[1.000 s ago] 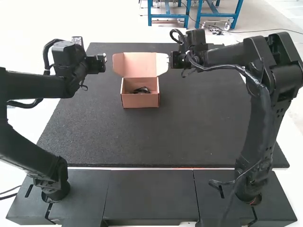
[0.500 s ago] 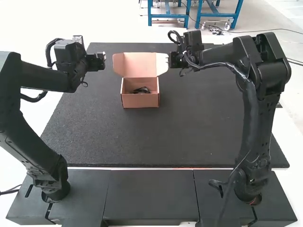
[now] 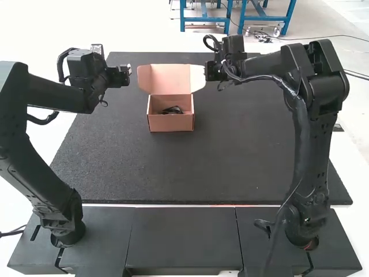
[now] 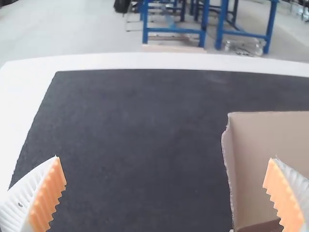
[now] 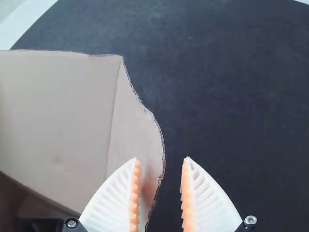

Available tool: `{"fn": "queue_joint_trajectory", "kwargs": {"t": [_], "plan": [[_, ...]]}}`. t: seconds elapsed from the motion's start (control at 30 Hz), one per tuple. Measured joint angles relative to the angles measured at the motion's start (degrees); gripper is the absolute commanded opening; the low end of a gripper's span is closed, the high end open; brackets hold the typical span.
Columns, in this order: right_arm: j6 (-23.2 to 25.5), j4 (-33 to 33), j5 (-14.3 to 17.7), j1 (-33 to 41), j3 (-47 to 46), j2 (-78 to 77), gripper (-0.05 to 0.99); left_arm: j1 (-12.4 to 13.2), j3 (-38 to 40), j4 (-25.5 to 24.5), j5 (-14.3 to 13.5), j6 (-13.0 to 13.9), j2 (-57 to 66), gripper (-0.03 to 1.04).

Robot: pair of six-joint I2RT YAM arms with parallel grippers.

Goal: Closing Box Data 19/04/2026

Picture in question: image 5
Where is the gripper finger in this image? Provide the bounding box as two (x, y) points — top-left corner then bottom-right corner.
(180, 156), (258, 232)
(64, 157), (145, 232)

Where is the cardboard box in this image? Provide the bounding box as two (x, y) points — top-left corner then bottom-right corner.
(0, 49), (168, 232)

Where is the black mat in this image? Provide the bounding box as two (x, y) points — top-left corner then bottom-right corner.
(9, 0), (309, 232)

